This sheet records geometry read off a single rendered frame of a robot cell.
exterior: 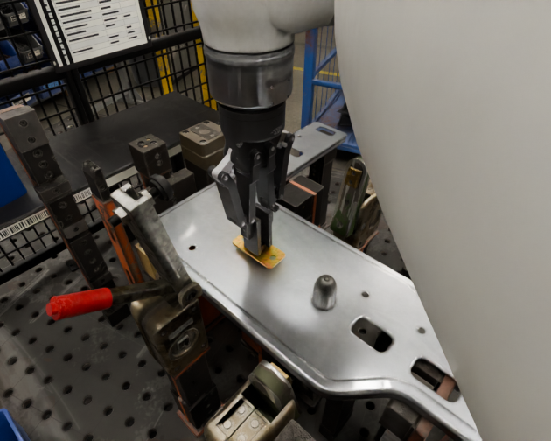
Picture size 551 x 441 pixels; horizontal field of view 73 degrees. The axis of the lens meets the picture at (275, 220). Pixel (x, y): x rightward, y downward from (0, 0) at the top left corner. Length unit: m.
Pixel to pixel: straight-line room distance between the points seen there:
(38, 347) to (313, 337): 0.65
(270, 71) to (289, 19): 0.05
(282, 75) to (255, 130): 0.06
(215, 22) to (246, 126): 0.10
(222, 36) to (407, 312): 0.40
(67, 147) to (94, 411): 0.52
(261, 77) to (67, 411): 0.71
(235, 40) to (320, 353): 0.36
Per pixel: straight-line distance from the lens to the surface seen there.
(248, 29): 0.35
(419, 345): 0.52
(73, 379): 0.89
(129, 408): 0.82
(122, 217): 0.37
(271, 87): 0.38
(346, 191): 0.61
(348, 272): 0.57
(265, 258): 0.55
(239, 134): 0.41
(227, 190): 0.44
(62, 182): 0.68
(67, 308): 0.39
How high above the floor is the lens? 1.43
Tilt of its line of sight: 43 degrees down
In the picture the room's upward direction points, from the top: straight up
